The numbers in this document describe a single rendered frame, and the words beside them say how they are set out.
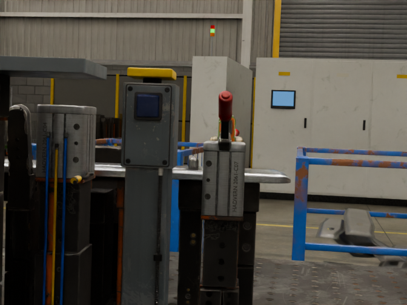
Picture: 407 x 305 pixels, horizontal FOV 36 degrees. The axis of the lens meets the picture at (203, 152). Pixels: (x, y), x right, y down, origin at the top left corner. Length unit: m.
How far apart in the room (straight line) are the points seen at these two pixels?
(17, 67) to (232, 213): 0.40
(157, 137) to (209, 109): 8.12
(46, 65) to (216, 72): 8.16
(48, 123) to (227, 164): 0.29
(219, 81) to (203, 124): 0.66
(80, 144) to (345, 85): 7.99
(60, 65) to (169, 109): 0.15
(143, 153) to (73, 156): 0.21
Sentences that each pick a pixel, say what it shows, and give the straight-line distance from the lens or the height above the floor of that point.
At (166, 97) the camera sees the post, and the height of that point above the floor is 1.12.
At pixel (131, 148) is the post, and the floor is 1.05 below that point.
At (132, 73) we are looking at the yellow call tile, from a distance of 0.83.
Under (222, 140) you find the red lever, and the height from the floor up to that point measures 1.06.
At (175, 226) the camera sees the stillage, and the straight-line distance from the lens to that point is 2.93.
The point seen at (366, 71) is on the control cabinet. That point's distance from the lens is 8.92.
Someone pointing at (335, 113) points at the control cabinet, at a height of 1.25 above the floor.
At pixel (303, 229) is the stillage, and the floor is 0.63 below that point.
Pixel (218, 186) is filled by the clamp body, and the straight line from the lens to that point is 0.98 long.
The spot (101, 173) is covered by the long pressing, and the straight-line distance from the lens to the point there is 1.12.
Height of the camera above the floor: 1.09
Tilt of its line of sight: 3 degrees down
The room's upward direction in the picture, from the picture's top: 2 degrees clockwise
